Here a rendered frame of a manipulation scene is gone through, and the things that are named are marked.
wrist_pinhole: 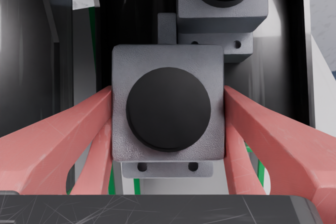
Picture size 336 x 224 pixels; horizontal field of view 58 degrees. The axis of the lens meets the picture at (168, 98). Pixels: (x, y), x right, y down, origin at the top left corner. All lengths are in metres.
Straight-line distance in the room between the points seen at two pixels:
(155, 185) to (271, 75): 0.21
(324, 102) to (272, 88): 0.44
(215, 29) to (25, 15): 0.12
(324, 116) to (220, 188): 0.32
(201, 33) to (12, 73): 0.12
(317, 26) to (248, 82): 1.02
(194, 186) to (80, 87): 0.17
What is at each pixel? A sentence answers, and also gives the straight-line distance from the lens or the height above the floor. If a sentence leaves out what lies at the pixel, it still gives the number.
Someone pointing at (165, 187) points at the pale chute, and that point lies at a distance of 0.37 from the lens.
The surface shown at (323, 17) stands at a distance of 1.19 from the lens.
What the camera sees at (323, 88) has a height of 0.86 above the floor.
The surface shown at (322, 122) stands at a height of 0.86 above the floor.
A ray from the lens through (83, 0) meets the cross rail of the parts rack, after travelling 0.24.
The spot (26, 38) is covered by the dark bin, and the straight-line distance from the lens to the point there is 0.22.
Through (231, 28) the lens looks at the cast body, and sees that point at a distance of 0.17.
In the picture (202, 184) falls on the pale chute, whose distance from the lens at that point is 0.37.
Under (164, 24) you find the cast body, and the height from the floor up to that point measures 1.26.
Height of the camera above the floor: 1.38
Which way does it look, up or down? 62 degrees down
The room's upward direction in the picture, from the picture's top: 5 degrees counter-clockwise
